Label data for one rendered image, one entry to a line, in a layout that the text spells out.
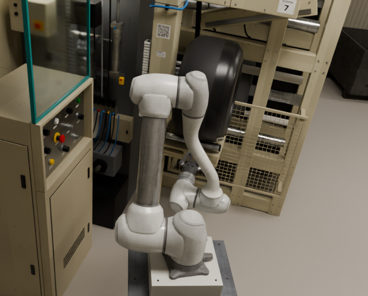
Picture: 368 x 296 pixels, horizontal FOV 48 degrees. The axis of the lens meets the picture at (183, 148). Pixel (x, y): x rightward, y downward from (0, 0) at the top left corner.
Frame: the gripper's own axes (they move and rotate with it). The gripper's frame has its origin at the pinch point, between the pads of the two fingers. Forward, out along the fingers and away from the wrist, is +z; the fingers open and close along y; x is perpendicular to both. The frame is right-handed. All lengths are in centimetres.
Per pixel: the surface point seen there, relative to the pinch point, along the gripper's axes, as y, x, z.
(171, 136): 18.6, 13.1, 16.8
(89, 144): 61, 11, -7
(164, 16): 32, -50, 41
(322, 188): -103, 132, 109
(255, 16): -13, -40, 79
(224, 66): -5.2, -37.1, 26.9
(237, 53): -10, -37, 41
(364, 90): -161, 168, 325
